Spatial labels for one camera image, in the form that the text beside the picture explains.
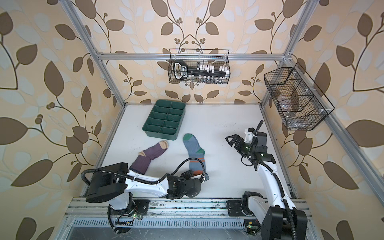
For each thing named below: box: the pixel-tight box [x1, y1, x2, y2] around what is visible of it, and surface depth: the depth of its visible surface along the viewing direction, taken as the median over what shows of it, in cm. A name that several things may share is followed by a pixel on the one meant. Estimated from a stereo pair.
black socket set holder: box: [173, 60, 230, 80], surface depth 84 cm
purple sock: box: [128, 140, 169, 175], surface depth 96 cm
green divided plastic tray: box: [142, 99, 186, 141], surface depth 108 cm
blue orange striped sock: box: [182, 133, 206, 176], surface depth 96 cm
